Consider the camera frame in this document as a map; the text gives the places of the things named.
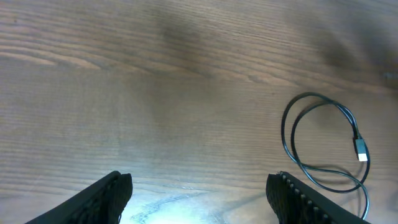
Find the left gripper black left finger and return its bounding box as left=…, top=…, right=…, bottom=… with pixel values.
left=27, top=171, right=133, bottom=224

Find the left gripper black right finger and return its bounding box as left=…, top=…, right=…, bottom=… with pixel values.
left=266, top=172, right=368, bottom=224

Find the black usb cable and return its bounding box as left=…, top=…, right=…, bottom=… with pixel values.
left=280, top=91, right=371, bottom=220

